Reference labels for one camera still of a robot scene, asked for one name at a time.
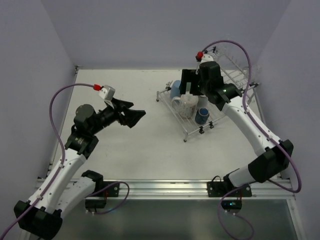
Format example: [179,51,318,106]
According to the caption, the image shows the white patterned ceramic mug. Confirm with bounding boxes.
[171,93,199,118]

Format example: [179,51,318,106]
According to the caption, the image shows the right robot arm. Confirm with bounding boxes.
[179,61,293,191]

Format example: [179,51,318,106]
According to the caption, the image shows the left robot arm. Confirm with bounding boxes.
[14,98,146,240]

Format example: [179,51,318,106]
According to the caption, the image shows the clear glass on rack top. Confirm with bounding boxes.
[216,40,234,57]

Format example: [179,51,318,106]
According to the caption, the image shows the clear glass on rack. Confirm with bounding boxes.
[216,40,234,57]
[247,64,262,83]

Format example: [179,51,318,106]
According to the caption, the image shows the clear glass on rack right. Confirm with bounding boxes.
[247,64,262,83]

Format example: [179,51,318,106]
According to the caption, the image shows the grey ceramic mug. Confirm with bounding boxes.
[196,95,209,109]

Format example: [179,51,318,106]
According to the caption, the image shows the light blue plastic cup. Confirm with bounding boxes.
[170,80,181,99]

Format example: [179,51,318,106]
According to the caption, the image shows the dark blue ceramic cup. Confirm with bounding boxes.
[195,107,210,125]

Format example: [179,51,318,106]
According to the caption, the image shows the left black controller box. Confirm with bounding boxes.
[84,199,107,213]

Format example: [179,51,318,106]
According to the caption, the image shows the black controller box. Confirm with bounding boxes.
[84,199,107,213]
[220,197,243,215]

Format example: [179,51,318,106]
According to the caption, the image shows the right black controller box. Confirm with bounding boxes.
[220,197,243,215]

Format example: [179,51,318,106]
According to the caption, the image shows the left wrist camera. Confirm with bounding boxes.
[98,85,116,102]

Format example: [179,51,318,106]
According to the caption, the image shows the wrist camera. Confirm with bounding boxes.
[98,85,116,102]
[195,51,215,74]

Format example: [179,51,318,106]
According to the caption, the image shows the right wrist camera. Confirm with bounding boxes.
[195,51,215,74]

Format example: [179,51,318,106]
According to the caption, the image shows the metal wire dish rack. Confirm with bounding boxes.
[156,47,259,141]

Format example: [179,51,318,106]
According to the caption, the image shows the aluminium mounting rail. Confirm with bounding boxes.
[34,176,296,201]

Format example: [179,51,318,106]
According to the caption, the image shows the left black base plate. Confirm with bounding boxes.
[98,182,120,198]

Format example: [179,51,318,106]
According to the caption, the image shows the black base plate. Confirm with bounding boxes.
[98,182,120,198]
[206,175,253,198]

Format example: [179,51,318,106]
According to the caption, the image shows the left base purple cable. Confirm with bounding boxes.
[89,181,130,216]

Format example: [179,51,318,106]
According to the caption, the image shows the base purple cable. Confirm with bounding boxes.
[89,181,130,216]
[217,186,254,240]

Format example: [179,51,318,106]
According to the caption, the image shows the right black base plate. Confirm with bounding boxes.
[206,175,253,198]

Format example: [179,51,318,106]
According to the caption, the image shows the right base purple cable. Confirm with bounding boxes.
[217,186,254,240]

